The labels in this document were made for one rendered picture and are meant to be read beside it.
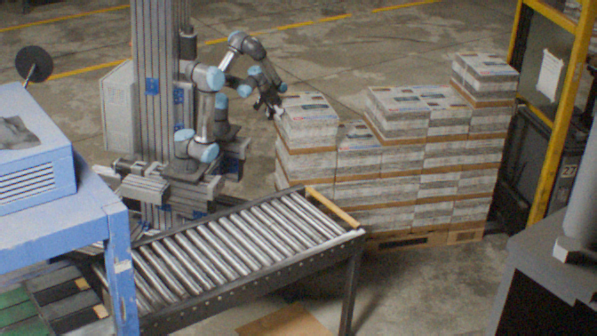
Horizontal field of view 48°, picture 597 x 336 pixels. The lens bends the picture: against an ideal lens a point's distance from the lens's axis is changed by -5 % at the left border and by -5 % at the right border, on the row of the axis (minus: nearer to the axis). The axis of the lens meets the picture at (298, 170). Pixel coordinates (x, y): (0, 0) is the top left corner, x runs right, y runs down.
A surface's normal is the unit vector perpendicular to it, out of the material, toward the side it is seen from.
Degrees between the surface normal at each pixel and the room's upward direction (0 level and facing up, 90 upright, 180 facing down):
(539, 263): 90
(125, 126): 90
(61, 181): 90
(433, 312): 0
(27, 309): 0
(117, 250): 90
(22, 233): 0
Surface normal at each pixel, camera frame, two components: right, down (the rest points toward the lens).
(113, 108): -0.29, 0.48
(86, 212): 0.06, -0.85
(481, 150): 0.26, 0.51
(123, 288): 0.60, 0.44
